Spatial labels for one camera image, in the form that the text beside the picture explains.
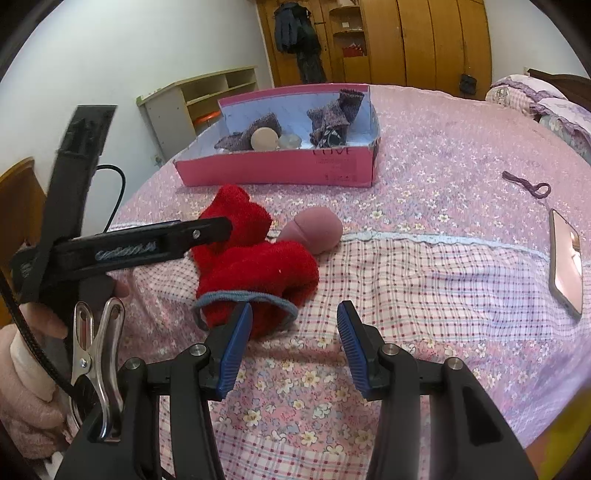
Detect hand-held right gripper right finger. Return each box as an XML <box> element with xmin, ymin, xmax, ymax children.
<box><xmin>336</xmin><ymin>301</ymin><xmax>539</xmax><ymax>480</ymax></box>

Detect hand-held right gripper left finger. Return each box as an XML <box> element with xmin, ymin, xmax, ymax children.
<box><xmin>53</xmin><ymin>302</ymin><xmax>254</xmax><ymax>480</ymax></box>

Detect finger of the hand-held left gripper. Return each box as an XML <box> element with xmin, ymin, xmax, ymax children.
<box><xmin>180</xmin><ymin>216</ymin><xmax>233</xmax><ymax>254</ymax></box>

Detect red fuzzy sock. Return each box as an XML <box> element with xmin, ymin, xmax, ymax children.
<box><xmin>191</xmin><ymin>242</ymin><xmax>321</xmax><ymax>343</ymax></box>
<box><xmin>190</xmin><ymin>184</ymin><xmax>273</xmax><ymax>278</ymax></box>

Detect pink cardboard box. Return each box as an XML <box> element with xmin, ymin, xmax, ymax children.
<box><xmin>173</xmin><ymin>84</ymin><xmax>382</xmax><ymax>188</ymax></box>

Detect grey fuzzy sock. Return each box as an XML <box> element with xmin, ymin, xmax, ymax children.
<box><xmin>307</xmin><ymin>89</ymin><xmax>365</xmax><ymax>146</ymax></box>
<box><xmin>213</xmin><ymin>113</ymin><xmax>281</xmax><ymax>152</ymax></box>

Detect beige makeup sponge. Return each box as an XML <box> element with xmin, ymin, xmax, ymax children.
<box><xmin>250</xmin><ymin>127</ymin><xmax>279</xmax><ymax>151</ymax></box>

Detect person's left forearm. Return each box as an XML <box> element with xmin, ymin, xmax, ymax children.
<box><xmin>0</xmin><ymin>323</ymin><xmax>79</xmax><ymax>460</ymax></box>

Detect person's left hand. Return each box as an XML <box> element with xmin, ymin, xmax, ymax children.
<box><xmin>21</xmin><ymin>277</ymin><xmax>132</xmax><ymax>342</ymax></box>

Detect brown wooden board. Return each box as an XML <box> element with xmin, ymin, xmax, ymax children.
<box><xmin>0</xmin><ymin>157</ymin><xmax>49</xmax><ymax>324</ymax></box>

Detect beige shelf desk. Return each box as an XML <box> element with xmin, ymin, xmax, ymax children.
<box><xmin>136</xmin><ymin>66</ymin><xmax>259</xmax><ymax>162</ymax></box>

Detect pink makeup sponge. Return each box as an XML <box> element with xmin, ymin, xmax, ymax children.
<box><xmin>277</xmin><ymin>207</ymin><xmax>344</xmax><ymax>256</ymax></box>

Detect pink floral bedspread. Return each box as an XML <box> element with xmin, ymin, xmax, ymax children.
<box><xmin>99</xmin><ymin>83</ymin><xmax>591</xmax><ymax>480</ymax></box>

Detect metal spring clip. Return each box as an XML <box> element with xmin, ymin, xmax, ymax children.
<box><xmin>69</xmin><ymin>296</ymin><xmax>126</xmax><ymax>439</ymax></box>

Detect dark hanging trousers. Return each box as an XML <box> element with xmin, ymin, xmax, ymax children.
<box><xmin>295</xmin><ymin>48</ymin><xmax>328</xmax><ymax>85</ymax></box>

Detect dark hanging jacket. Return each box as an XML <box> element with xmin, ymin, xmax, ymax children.
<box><xmin>274</xmin><ymin>2</ymin><xmax>320</xmax><ymax>52</ymax></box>

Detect smartphone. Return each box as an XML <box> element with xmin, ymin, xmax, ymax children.
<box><xmin>548</xmin><ymin>209</ymin><xmax>583</xmax><ymax>322</ymax></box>

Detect wooden wardrobe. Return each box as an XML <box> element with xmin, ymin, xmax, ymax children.
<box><xmin>256</xmin><ymin>0</ymin><xmax>492</xmax><ymax>100</ymax></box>

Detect dark wooden headboard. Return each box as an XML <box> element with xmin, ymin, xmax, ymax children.
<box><xmin>526</xmin><ymin>68</ymin><xmax>591</xmax><ymax>100</ymax></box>

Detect thin black cable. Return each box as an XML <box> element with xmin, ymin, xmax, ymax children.
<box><xmin>95</xmin><ymin>165</ymin><xmax>126</xmax><ymax>232</ymax></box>

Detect purple string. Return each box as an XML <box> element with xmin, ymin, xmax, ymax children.
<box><xmin>502</xmin><ymin>170</ymin><xmax>551</xmax><ymax>200</ymax></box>

